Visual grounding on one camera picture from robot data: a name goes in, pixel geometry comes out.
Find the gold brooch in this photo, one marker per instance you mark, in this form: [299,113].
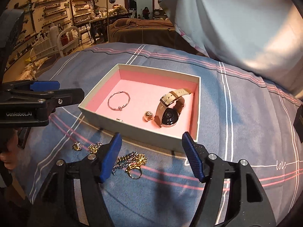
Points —
[94,147]

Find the white bottle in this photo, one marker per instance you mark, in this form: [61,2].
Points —
[53,32]

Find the silver bangle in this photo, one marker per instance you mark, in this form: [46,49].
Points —
[114,108]

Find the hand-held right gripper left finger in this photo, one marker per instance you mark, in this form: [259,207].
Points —
[111,157]

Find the white metal bed frame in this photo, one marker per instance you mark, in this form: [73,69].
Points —
[68,40]

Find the white pillow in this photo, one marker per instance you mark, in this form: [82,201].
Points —
[236,28]

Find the pile of white bags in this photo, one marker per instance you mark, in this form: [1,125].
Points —
[28,69]

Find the person's left hand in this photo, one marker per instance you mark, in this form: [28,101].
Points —
[7,156]

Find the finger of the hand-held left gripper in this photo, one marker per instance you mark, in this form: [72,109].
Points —
[45,85]
[68,95]

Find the dark work table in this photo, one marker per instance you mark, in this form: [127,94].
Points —
[101,22]

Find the brown covered bed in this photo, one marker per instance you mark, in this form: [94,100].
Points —
[142,28]

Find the small silver earring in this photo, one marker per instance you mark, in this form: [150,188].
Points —
[120,120]

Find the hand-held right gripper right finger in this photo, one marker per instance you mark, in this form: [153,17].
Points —
[193,160]

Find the pink-lined cardboard box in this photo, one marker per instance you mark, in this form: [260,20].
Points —
[137,99]

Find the wooden wall display shelves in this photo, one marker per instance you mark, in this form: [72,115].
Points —
[82,7]

